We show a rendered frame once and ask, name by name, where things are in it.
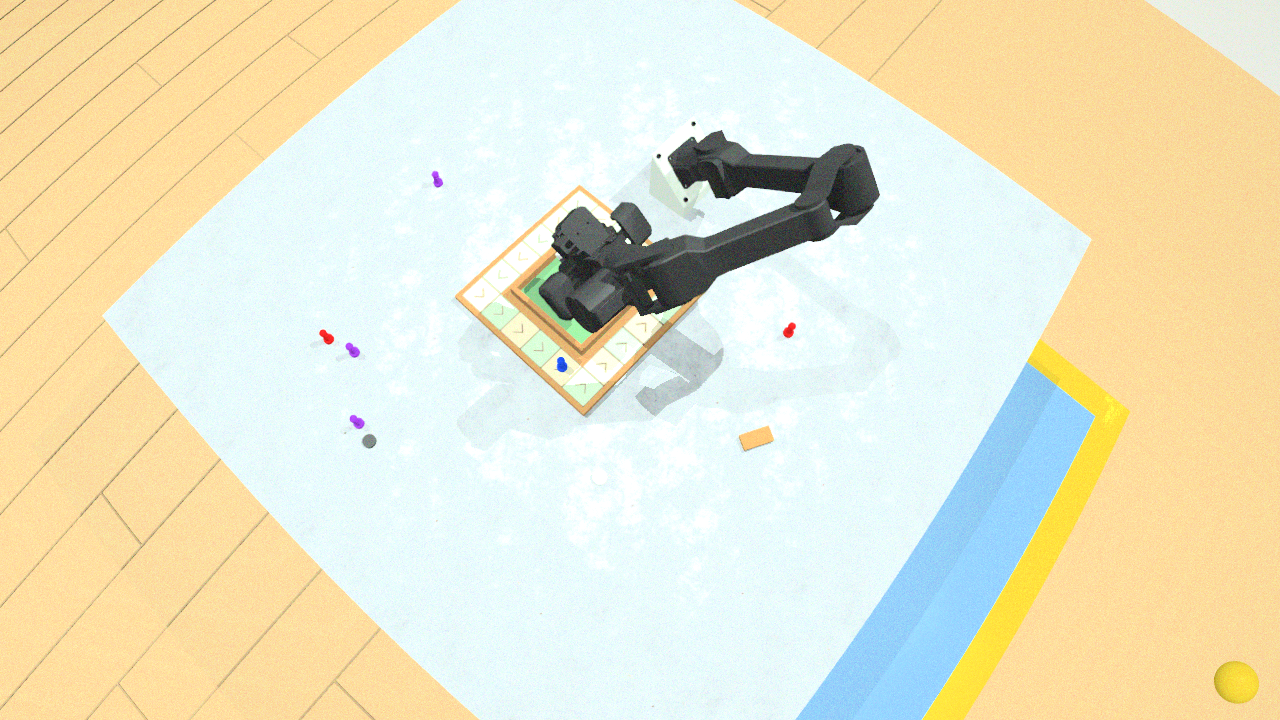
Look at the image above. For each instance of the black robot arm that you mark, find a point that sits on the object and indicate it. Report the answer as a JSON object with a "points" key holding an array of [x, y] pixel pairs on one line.
{"points": [[684, 267]]}

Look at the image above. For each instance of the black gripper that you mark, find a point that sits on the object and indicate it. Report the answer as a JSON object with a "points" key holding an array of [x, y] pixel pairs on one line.
{"points": [[571, 275]]}

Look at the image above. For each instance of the orange square board track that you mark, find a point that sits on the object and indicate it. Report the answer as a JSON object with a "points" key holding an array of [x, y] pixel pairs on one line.
{"points": [[557, 339]]}

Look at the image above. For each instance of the orange rectangular tile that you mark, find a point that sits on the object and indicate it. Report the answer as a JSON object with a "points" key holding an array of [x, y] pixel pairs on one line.
{"points": [[756, 438]]}

